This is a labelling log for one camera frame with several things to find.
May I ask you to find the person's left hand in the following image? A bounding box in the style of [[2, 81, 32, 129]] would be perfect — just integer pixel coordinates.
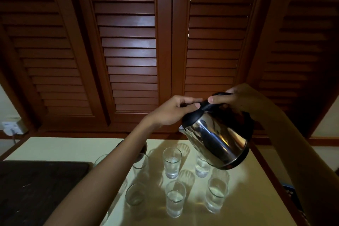
[[147, 95, 203, 129]]

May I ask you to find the group of clear drinking glasses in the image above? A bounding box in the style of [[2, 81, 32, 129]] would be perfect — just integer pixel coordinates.
[[93, 147, 230, 218]]

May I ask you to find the person's left forearm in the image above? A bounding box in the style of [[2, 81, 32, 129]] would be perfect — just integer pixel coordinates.
[[44, 117, 162, 226]]

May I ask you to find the white power plug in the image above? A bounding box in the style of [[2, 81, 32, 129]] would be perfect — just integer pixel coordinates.
[[3, 121, 17, 135]]

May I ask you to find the brown louvered wooden door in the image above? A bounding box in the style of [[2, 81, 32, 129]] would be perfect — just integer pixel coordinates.
[[246, 0, 339, 139], [72, 0, 173, 131], [172, 0, 300, 133], [0, 0, 109, 131]]

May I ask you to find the person's right forearm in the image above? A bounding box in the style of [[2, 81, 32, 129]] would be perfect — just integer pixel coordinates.
[[255, 99, 339, 226]]

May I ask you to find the person's right hand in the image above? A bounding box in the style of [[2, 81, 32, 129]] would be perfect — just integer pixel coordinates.
[[208, 83, 274, 121]]

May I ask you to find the dark brown tray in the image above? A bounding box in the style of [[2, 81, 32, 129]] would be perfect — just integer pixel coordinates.
[[0, 160, 91, 226]]

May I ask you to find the blue plastic basket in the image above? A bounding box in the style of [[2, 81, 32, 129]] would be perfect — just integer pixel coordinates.
[[282, 182, 303, 213]]

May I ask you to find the white wall socket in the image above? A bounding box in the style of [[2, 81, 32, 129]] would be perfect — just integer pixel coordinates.
[[1, 117, 28, 136]]

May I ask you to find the black kettle base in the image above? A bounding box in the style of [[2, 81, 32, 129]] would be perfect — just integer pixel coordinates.
[[116, 140, 148, 155]]

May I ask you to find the stainless steel electric kettle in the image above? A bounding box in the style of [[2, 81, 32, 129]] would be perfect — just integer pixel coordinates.
[[178, 92, 254, 170]]

